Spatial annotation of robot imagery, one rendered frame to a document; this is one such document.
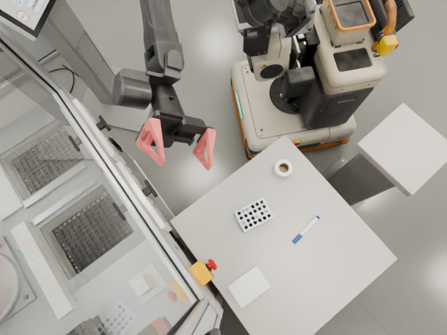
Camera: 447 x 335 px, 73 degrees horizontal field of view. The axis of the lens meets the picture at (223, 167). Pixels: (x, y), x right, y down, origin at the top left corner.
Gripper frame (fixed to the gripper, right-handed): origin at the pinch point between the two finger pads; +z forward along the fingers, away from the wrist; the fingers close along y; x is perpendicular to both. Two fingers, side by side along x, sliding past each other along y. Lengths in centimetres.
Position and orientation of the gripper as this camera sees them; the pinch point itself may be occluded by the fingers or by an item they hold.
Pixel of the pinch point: (186, 162)
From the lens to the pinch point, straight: 53.9
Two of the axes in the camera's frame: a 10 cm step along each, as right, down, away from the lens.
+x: -5.1, 6.3, 5.8
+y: 7.9, 0.8, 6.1
